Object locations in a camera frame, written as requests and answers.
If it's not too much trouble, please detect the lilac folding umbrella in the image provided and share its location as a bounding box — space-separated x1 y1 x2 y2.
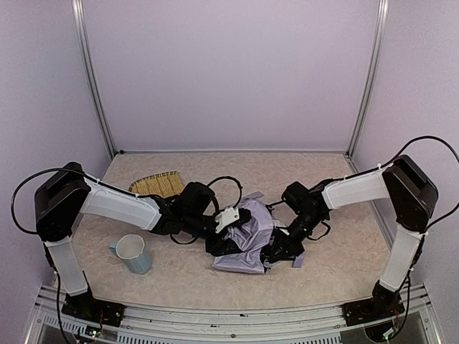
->
211 191 308 276

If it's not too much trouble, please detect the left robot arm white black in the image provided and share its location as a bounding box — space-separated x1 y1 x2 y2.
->
12 162 239 306

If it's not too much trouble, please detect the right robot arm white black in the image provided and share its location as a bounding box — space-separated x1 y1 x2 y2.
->
260 155 438 324

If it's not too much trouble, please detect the woven bamboo tray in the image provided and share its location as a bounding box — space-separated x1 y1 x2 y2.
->
128 171 184 198

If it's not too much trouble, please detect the light blue plastic pitcher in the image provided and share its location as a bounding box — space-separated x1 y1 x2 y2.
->
109 234 151 274

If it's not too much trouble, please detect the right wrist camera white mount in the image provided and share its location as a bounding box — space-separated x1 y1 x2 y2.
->
273 219 290 236

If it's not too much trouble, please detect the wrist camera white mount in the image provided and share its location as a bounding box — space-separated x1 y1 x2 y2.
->
273 219 290 236
214 207 252 234

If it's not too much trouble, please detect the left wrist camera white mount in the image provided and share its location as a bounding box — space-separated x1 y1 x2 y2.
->
214 207 252 234

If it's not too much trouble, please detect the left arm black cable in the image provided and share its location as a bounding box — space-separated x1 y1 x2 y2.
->
206 175 244 209

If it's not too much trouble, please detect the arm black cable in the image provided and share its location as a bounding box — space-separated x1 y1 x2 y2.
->
206 175 244 209
379 135 459 234

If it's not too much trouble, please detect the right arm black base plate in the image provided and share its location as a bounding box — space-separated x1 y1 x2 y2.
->
342 298 405 327

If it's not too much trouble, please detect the aluminium front rail frame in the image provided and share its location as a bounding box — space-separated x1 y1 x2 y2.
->
24 285 444 343

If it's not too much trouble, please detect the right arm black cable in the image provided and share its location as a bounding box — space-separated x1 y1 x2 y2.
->
379 135 459 234

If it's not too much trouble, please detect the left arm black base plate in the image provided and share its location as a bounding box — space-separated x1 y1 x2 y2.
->
62 299 125 328

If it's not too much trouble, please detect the right aluminium corner post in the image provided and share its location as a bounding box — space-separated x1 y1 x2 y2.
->
346 0 389 160

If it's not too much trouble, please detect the aluminium corner post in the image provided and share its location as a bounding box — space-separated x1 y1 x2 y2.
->
72 0 117 160
346 0 389 160

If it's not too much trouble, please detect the left aluminium corner post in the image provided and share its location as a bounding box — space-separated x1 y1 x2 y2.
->
72 0 117 160

